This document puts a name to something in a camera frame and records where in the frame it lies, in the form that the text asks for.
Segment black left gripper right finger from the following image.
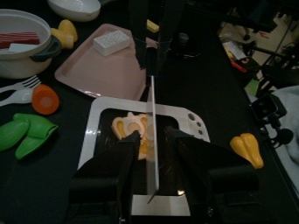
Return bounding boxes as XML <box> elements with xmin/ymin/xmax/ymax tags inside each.
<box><xmin>164</xmin><ymin>125</ymin><xmax>273</xmax><ymax>224</ymax></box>

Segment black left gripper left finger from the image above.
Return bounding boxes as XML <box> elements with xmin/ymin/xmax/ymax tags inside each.
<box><xmin>69</xmin><ymin>129</ymin><xmax>141</xmax><ymax>224</ymax></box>

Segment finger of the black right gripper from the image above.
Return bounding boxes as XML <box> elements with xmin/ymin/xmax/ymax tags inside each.
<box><xmin>133</xmin><ymin>38</ymin><xmax>148</xmax><ymax>71</ymax></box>
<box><xmin>156</xmin><ymin>38</ymin><xmax>173</xmax><ymax>73</ymax></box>

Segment toy cleaver black handle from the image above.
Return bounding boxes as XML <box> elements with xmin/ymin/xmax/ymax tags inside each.
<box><xmin>144</xmin><ymin>46</ymin><xmax>161</xmax><ymax>204</ymax></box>

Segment small yellow block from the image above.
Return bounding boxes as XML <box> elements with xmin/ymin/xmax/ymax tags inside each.
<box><xmin>145</xmin><ymin>19</ymin><xmax>160</xmax><ymax>33</ymax></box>

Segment white sponge block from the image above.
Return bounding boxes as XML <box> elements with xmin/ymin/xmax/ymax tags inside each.
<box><xmin>92</xmin><ymin>30</ymin><xmax>132</xmax><ymax>57</ymax></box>

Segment pink plastic tray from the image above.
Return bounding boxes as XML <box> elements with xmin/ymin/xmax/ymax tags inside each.
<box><xmin>53</xmin><ymin>23</ymin><xmax>159</xmax><ymax>102</ymax></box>

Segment yellow toy pepper piece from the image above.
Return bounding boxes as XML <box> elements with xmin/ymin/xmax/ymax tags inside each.
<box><xmin>228</xmin><ymin>132</ymin><xmax>265</xmax><ymax>170</ymax></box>

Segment white toy cooktop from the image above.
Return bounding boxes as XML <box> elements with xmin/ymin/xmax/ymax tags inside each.
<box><xmin>77</xmin><ymin>95</ymin><xmax>211</xmax><ymax>171</ymax></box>

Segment red hand tool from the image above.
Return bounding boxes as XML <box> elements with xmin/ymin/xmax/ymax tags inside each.
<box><xmin>228</xmin><ymin>59</ymin><xmax>248</xmax><ymax>74</ymax></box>

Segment toy squash slice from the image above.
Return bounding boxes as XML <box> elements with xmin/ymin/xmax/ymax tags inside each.
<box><xmin>111</xmin><ymin>111</ymin><xmax>152</xmax><ymax>161</ymax></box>

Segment white bowl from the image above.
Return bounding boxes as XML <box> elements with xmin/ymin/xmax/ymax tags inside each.
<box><xmin>45</xmin><ymin>0</ymin><xmax>103</xmax><ymax>23</ymax></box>

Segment green toy pepper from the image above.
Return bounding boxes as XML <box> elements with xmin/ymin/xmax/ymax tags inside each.
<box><xmin>0</xmin><ymin>113</ymin><xmax>60</xmax><ymax>161</ymax></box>

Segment black box device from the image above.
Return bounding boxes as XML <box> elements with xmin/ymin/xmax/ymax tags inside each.
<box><xmin>249</xmin><ymin>94</ymin><xmax>288</xmax><ymax>123</ymax></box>

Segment orange toy carrot half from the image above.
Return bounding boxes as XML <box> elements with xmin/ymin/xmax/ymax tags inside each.
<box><xmin>30</xmin><ymin>83</ymin><xmax>61</xmax><ymax>116</ymax></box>

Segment white flat toy slice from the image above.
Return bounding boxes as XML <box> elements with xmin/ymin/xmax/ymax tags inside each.
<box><xmin>6</xmin><ymin>42</ymin><xmax>38</xmax><ymax>53</ymax></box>

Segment white cloth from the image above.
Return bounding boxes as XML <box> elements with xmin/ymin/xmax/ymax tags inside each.
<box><xmin>271</xmin><ymin>85</ymin><xmax>299</xmax><ymax>165</ymax></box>

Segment red striped toy bacon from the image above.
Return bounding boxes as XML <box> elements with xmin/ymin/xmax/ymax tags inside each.
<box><xmin>0</xmin><ymin>31</ymin><xmax>42</xmax><ymax>49</ymax></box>

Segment white plastic fork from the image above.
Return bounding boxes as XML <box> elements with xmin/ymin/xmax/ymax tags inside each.
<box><xmin>0</xmin><ymin>74</ymin><xmax>42</xmax><ymax>95</ymax></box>

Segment white plastic spoon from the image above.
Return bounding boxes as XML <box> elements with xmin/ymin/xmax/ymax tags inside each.
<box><xmin>0</xmin><ymin>87</ymin><xmax>34</xmax><ymax>108</ymax></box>

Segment white pot grey handles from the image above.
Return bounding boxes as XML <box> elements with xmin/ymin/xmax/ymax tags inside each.
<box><xmin>0</xmin><ymin>8</ymin><xmax>63</xmax><ymax>80</ymax></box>

